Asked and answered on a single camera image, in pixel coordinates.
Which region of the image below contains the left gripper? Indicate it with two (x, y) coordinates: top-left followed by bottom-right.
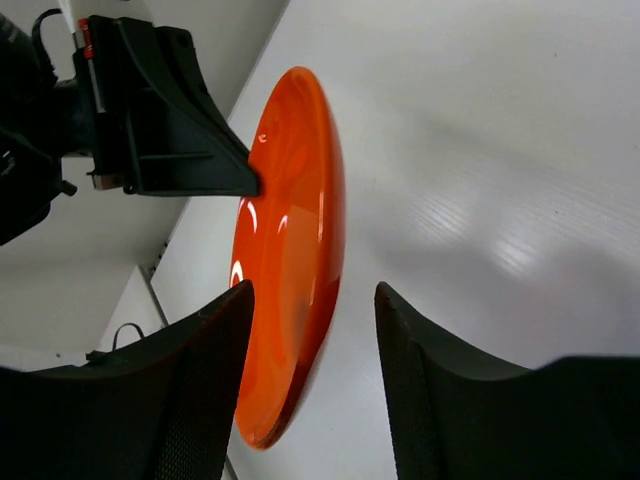
(1, 9), (260, 245)

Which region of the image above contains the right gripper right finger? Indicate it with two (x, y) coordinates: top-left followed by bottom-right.
(374, 283), (639, 479)

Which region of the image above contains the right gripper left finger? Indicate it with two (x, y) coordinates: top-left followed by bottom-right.
(1, 281), (254, 479)

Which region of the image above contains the orange plastic plate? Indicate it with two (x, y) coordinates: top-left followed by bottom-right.
(230, 66), (346, 450)

